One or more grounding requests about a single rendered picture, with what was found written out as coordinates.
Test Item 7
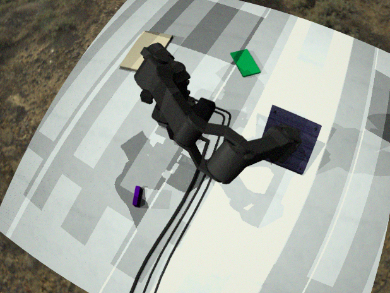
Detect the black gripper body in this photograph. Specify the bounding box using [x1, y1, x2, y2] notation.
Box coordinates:
[140, 80, 216, 123]

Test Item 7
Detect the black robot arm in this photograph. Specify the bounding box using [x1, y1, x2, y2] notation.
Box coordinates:
[134, 42, 302, 184]

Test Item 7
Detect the green flat rectangular block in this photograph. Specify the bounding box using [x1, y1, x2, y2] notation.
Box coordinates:
[230, 49, 261, 77]

